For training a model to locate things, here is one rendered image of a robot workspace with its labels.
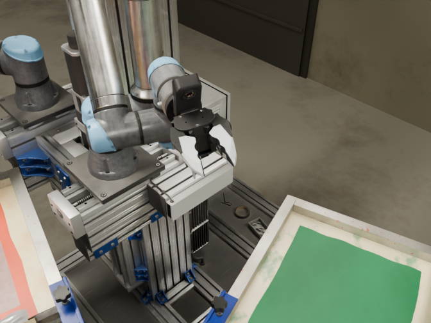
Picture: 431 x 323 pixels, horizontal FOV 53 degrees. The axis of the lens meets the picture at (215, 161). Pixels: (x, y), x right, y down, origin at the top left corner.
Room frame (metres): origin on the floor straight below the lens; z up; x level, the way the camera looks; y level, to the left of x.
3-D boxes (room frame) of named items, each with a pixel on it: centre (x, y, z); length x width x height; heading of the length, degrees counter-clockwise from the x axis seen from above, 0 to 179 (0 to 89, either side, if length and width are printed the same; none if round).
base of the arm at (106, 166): (1.01, 0.31, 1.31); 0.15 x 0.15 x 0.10
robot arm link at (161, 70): (0.80, 0.10, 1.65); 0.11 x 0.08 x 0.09; 19
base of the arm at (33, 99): (1.37, 0.65, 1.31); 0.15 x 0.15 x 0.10
